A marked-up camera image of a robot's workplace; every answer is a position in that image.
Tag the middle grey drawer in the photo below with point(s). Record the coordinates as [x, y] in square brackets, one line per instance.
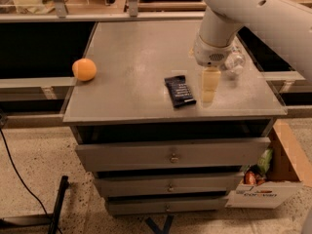
[166, 184]

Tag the grey drawer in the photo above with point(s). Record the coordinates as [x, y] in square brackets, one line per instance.
[171, 154]
[166, 184]
[165, 205]

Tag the grey drawer cabinet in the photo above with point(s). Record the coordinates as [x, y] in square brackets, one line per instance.
[128, 101]

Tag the cardboard box with snacks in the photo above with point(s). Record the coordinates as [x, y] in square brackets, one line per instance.
[289, 171]

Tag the dark blue rxbar wrapper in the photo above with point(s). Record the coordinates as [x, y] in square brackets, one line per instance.
[180, 93]

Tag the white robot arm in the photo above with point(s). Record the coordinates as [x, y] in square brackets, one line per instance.
[282, 25]

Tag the bottom grey drawer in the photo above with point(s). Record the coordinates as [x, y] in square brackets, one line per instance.
[165, 205]

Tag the orange ball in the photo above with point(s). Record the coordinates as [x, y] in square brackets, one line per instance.
[84, 69]

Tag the top grey drawer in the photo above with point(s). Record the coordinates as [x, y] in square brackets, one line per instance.
[171, 154]

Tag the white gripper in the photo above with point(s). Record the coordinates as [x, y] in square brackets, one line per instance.
[211, 55]

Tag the green snack bag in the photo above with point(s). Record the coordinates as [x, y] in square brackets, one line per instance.
[263, 163]

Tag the clear plastic water bottle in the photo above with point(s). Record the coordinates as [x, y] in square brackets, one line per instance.
[235, 62]

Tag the black metal stand leg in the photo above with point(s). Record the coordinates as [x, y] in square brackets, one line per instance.
[52, 219]

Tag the red snack packet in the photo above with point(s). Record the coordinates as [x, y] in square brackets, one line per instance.
[250, 178]

